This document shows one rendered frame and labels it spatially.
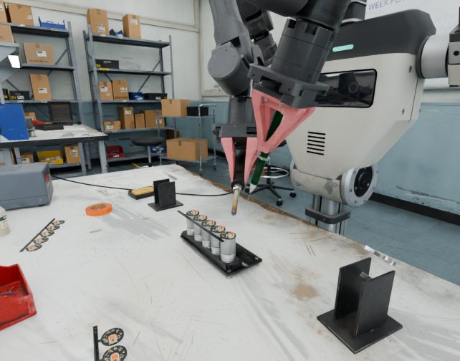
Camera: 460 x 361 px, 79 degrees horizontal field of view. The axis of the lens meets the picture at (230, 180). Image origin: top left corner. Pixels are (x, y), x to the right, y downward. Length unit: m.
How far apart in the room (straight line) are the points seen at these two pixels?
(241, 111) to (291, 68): 0.21
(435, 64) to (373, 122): 0.16
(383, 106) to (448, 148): 2.26
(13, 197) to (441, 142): 2.89
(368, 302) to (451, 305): 0.16
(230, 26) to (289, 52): 0.30
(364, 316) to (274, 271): 0.16
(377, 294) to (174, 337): 0.24
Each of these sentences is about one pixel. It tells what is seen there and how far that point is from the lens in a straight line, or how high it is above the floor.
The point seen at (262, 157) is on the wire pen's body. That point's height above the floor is 0.94.
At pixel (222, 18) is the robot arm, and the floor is 1.17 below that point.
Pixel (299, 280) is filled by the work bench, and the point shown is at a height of 0.75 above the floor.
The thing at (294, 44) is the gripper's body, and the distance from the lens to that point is 0.33.
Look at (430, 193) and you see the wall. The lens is 3.06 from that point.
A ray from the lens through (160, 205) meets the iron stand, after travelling 0.72.
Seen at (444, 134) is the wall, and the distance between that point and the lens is 2.97.
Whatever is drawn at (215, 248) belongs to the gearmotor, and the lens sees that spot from 0.47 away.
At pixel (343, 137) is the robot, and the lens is 0.77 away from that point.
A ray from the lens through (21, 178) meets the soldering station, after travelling 0.85.
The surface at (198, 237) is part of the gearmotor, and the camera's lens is 0.51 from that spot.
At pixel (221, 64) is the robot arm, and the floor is 1.07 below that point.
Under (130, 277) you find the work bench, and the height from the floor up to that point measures 0.75.
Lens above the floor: 1.01
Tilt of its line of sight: 16 degrees down
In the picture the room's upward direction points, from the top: straight up
